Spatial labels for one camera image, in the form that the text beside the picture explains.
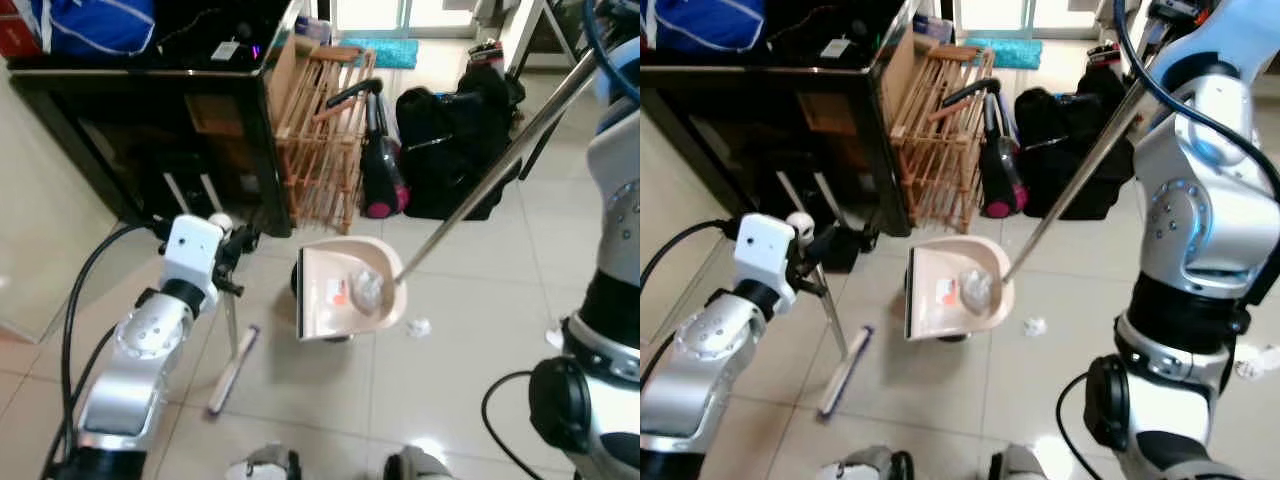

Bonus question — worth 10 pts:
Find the broom with metal handle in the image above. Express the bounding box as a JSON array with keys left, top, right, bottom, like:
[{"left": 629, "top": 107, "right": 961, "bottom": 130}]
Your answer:
[
  {"left": 205, "top": 212, "right": 263, "bottom": 417},
  {"left": 785, "top": 210, "right": 877, "bottom": 417}
]

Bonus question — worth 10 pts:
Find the beige dustpan with metal handle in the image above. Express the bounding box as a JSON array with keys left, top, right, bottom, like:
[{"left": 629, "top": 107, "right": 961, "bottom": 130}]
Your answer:
[
  {"left": 905, "top": 40, "right": 1166, "bottom": 344},
  {"left": 295, "top": 45, "right": 606, "bottom": 344}
]

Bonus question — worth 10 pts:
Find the teal floor mat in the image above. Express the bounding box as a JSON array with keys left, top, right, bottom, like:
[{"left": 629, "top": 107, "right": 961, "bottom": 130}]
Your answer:
[
  {"left": 964, "top": 38, "right": 1044, "bottom": 70},
  {"left": 340, "top": 38, "right": 420, "bottom": 70}
]

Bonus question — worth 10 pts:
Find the wooden slatted rack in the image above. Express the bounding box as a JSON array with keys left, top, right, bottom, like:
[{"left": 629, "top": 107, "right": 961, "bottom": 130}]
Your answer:
[
  {"left": 264, "top": 38, "right": 378, "bottom": 237},
  {"left": 884, "top": 38, "right": 998, "bottom": 233}
]

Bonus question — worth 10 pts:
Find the crumpled clear plastic wrapper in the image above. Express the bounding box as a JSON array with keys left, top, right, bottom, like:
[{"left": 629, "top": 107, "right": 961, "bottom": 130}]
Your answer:
[
  {"left": 348, "top": 268, "right": 389, "bottom": 313},
  {"left": 958, "top": 268, "right": 998, "bottom": 313}
]

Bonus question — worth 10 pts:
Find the black pink handheld vacuum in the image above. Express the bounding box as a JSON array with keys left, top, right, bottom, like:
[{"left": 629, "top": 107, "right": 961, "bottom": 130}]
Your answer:
[
  {"left": 940, "top": 76, "right": 1028, "bottom": 220},
  {"left": 324, "top": 78, "right": 412, "bottom": 220}
]

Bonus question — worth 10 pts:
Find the black backpack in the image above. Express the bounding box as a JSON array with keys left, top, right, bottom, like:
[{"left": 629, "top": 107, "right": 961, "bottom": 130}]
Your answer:
[
  {"left": 395, "top": 62, "right": 528, "bottom": 222},
  {"left": 1014, "top": 62, "right": 1138, "bottom": 222}
]

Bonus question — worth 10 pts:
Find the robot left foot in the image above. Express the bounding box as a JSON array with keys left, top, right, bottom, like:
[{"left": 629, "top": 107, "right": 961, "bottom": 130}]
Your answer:
[
  {"left": 818, "top": 446, "right": 913, "bottom": 480},
  {"left": 224, "top": 444, "right": 303, "bottom": 480}
]

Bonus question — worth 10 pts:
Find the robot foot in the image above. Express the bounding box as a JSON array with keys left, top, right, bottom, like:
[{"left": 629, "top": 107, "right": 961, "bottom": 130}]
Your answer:
[
  {"left": 384, "top": 444, "right": 459, "bottom": 480},
  {"left": 988, "top": 444, "right": 1053, "bottom": 480},
  {"left": 818, "top": 446, "right": 913, "bottom": 480},
  {"left": 224, "top": 444, "right": 303, "bottom": 480}
]

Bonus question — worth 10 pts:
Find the blue bag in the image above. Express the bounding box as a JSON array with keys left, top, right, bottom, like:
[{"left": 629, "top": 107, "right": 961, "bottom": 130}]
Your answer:
[
  {"left": 645, "top": 0, "right": 768, "bottom": 53},
  {"left": 14, "top": 0, "right": 158, "bottom": 57}
]

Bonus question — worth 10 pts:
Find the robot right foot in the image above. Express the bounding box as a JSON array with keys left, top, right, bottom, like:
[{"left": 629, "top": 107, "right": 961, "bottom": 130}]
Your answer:
[
  {"left": 988, "top": 444, "right": 1053, "bottom": 480},
  {"left": 384, "top": 444, "right": 459, "bottom": 480}
]

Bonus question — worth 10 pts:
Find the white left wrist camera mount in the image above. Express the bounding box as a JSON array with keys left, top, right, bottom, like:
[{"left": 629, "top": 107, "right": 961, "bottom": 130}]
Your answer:
[
  {"left": 733, "top": 214, "right": 797, "bottom": 292},
  {"left": 163, "top": 214, "right": 224, "bottom": 292}
]

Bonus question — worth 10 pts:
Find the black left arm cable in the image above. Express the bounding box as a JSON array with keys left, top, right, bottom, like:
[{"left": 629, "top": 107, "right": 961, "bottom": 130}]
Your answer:
[
  {"left": 640, "top": 220, "right": 741, "bottom": 396},
  {"left": 40, "top": 222, "right": 169, "bottom": 480}
]

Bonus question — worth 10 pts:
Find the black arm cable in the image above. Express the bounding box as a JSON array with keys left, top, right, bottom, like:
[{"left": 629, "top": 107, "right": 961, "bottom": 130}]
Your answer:
[
  {"left": 481, "top": 369, "right": 561, "bottom": 473},
  {"left": 640, "top": 220, "right": 741, "bottom": 396},
  {"left": 1054, "top": 370, "right": 1103, "bottom": 456},
  {"left": 40, "top": 222, "right": 169, "bottom": 480}
]

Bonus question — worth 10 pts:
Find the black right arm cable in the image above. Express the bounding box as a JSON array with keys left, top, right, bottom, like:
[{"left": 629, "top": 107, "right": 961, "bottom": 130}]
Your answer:
[
  {"left": 1054, "top": 370, "right": 1103, "bottom": 456},
  {"left": 481, "top": 369, "right": 561, "bottom": 473}
]

